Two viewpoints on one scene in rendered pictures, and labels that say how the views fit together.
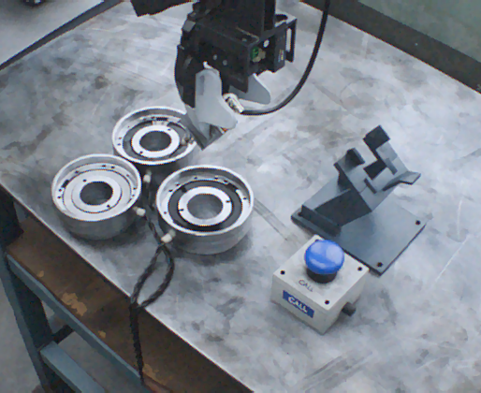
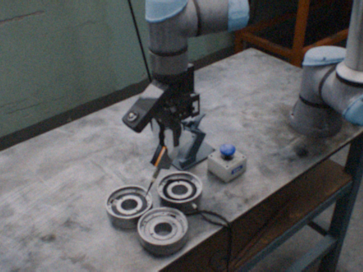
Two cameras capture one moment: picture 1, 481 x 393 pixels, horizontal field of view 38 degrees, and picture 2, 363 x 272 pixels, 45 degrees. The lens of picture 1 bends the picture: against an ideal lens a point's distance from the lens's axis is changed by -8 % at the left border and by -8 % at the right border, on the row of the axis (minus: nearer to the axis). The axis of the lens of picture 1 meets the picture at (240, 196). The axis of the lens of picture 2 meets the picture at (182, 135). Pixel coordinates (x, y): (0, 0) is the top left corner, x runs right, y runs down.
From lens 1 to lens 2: 0.88 m
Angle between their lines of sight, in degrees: 58
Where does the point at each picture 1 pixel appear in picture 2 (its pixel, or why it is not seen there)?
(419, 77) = (98, 119)
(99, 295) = not seen: outside the picture
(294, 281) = (231, 163)
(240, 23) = (185, 91)
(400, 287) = not seen: hidden behind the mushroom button
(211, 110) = (182, 140)
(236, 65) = (188, 110)
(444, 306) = (235, 138)
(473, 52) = not seen: outside the picture
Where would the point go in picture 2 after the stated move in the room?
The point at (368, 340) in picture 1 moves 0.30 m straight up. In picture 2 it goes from (249, 159) to (258, 55)
